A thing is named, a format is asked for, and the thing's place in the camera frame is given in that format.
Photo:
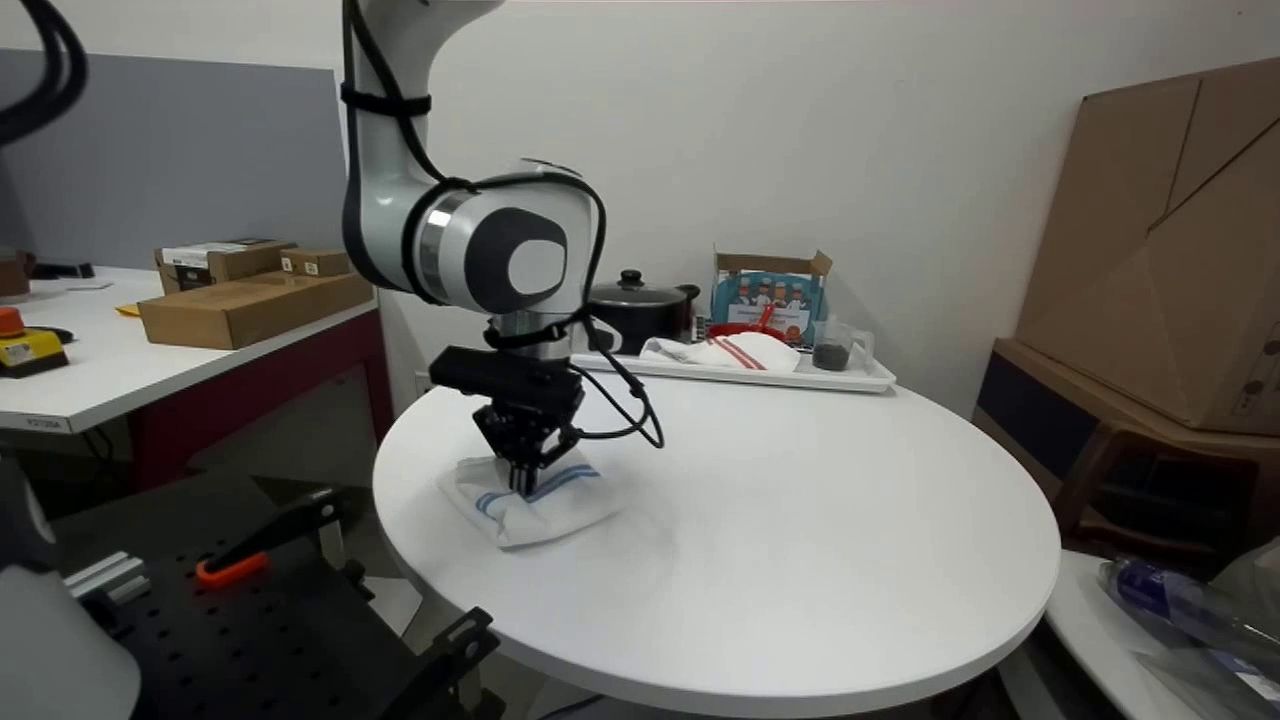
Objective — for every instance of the white desk with red side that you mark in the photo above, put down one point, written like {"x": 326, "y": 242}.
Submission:
{"x": 81, "y": 374}

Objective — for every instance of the open brown cardboard box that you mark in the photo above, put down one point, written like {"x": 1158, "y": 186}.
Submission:
{"x": 245, "y": 262}

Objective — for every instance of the small brown cardboard box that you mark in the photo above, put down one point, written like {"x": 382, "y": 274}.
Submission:
{"x": 316, "y": 267}

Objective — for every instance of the white rectangular tray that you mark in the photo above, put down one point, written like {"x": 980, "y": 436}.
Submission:
{"x": 800, "y": 379}

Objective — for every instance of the small orange object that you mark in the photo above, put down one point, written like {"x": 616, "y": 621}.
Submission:
{"x": 10, "y": 321}

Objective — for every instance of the black perforated breadboard table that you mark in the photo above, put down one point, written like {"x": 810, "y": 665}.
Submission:
{"x": 242, "y": 655}

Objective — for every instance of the white cloth with blue stripes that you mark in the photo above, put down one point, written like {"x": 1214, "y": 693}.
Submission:
{"x": 565, "y": 514}

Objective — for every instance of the small white round table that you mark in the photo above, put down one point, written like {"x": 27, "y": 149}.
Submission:
{"x": 1102, "y": 646}

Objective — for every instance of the grey partition panel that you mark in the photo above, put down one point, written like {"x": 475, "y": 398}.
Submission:
{"x": 173, "y": 162}

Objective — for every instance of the dark wooden stand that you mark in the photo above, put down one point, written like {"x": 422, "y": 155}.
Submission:
{"x": 1064, "y": 442}

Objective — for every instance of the white cloth with red stripes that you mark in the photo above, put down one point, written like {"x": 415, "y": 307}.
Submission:
{"x": 745, "y": 353}

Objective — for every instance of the black metal bracket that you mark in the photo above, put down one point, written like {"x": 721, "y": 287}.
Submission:
{"x": 453, "y": 655}

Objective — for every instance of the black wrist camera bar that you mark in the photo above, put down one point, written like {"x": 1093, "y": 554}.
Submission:
{"x": 484, "y": 369}

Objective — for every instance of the yellow and black tool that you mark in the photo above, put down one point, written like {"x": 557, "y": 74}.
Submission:
{"x": 31, "y": 353}

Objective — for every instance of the small dark cup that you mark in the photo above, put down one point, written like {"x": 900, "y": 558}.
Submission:
{"x": 835, "y": 357}

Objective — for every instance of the black pot with lid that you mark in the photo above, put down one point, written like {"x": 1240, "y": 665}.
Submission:
{"x": 645, "y": 321}

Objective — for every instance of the silver aluminium extrusion piece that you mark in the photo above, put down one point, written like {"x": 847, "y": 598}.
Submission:
{"x": 104, "y": 578}

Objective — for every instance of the open blue printed cardboard box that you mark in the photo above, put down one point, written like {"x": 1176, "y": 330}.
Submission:
{"x": 765, "y": 287}

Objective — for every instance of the flat brown cardboard box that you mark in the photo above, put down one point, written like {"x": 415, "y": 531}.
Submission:
{"x": 242, "y": 310}

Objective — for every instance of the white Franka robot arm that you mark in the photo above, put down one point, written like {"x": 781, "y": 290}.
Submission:
{"x": 387, "y": 227}

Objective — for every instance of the large brown cardboard box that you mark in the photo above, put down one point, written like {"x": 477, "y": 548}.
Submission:
{"x": 1162, "y": 267}

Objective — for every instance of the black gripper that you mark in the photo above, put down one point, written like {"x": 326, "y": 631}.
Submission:
{"x": 528, "y": 425}

